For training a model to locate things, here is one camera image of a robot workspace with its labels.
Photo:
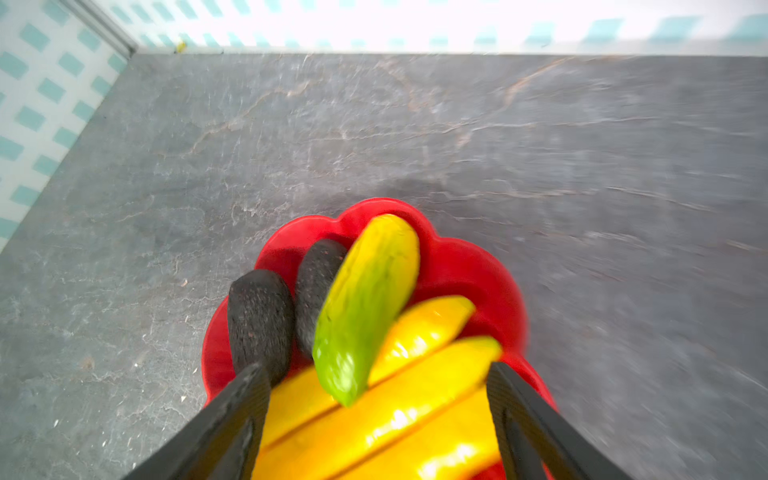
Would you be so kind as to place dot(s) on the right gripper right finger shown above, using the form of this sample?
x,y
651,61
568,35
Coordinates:
x,y
535,441

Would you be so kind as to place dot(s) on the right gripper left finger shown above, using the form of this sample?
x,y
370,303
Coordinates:
x,y
223,440

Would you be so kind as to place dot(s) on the yellow banana bunch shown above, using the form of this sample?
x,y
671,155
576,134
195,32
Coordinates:
x,y
424,415

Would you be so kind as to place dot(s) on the dark avocado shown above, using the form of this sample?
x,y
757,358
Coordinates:
x,y
261,323
315,276

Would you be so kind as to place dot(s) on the yellow green mango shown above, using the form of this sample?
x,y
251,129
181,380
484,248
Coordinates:
x,y
373,285

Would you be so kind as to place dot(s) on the red flower-shaped bowl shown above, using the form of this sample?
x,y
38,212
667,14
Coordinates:
x,y
448,267

